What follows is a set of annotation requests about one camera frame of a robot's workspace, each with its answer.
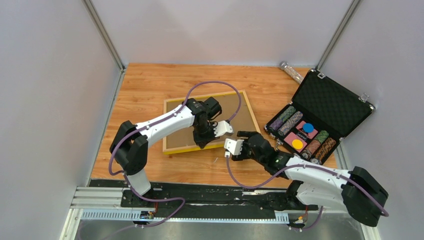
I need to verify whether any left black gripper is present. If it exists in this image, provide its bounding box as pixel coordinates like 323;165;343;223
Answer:
193;121;220;149

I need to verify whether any brown cardboard backing board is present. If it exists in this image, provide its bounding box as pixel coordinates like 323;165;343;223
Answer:
165;93;258;150

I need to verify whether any yellow wooden picture frame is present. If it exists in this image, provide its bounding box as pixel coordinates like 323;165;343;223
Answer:
162;89;262;156

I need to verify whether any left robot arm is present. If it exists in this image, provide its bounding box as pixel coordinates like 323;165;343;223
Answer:
109;97;222;207

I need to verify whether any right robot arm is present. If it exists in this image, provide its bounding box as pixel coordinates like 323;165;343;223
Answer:
224;131;389;227

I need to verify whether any yellow round chip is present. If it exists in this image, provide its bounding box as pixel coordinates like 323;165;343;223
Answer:
291;139;304;150

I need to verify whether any blue round chip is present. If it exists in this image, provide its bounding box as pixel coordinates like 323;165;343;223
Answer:
302;123;314;134

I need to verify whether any black aluminium chip case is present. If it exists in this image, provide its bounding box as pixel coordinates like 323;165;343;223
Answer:
264;68;375;164

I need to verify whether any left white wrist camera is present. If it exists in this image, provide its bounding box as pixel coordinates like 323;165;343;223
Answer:
213;120;234;137

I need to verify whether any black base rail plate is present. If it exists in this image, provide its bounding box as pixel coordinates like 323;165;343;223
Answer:
89;179;319;220

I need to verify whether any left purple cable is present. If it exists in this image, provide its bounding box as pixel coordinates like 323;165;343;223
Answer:
76;80;243;240

